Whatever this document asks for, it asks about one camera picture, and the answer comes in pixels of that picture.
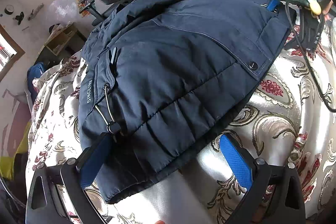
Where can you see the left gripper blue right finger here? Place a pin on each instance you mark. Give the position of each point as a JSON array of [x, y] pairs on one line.
[[239, 160]]

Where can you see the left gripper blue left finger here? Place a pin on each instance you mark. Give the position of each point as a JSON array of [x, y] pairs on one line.
[[91, 160]]

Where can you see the navy blue padded jacket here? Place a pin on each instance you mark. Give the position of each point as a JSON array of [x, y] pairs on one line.
[[171, 74]]

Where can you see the person's right hand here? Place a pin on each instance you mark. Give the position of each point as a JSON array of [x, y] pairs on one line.
[[329, 9]]

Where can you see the floral cream red bedspread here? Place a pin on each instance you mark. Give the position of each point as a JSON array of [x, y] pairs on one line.
[[287, 126]]

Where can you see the wooden desk with shelf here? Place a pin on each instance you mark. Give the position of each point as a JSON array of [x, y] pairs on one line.
[[63, 42]]

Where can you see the anime cartoon poster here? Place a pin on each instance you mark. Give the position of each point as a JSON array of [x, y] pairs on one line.
[[82, 3]]

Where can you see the window with brown frame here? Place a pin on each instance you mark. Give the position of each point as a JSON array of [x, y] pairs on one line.
[[11, 52]]

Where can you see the round wall clock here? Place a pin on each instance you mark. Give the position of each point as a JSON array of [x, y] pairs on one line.
[[9, 9]]

